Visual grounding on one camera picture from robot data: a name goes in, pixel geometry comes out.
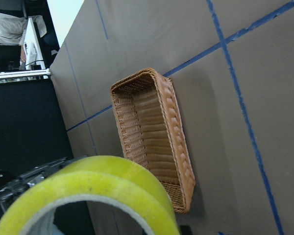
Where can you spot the person in white shirt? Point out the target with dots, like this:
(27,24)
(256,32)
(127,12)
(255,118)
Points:
(13,31)

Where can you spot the brown wicker basket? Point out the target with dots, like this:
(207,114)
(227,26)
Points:
(151,132)

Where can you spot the yellow tape roll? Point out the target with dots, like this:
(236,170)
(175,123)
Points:
(111,180)

